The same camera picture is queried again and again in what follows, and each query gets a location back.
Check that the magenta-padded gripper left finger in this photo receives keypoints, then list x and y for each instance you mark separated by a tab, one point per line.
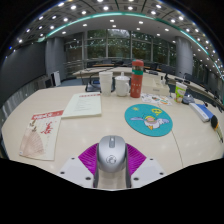
75	170

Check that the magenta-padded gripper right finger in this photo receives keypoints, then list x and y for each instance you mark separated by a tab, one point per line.
148	170

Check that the silver computer mouse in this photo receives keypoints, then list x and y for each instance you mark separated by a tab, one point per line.
111	153

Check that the round teal cartoon mouse pad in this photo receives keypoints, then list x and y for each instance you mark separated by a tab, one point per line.
140	121

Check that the red-and-white fan print brochure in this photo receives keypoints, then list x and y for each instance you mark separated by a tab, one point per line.
40	136

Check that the cream paper document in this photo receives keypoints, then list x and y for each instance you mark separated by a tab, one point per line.
82	105

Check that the colourful sticker sheet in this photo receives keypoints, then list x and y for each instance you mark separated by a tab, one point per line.
156	99

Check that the blue-and-white book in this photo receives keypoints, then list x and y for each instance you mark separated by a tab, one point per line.
200	111

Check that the beige organizer box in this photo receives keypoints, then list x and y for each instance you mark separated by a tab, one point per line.
155	89

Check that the black gooseneck desk microphone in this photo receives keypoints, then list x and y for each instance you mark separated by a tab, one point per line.
92	88
188	99

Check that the black-and-yellow tool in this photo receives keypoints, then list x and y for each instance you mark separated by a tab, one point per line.
215	122

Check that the green-print paper cup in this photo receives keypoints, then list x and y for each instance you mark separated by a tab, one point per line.
180	93

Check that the white lidded mug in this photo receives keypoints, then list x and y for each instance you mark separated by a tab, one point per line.
121	87

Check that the red thermos bottle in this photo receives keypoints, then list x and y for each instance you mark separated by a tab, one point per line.
136	83

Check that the stack of white paper cups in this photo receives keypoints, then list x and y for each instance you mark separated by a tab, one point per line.
106	85

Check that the grey box monitor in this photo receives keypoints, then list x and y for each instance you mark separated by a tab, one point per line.
43	84

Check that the white leaning panel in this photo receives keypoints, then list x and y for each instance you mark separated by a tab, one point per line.
56	78

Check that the long curved conference desk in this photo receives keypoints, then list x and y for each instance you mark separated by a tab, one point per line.
83	72

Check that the row of dark chairs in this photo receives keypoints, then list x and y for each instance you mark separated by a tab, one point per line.
106	62

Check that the group of ceiling lights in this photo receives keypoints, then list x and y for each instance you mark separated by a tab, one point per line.
106	8

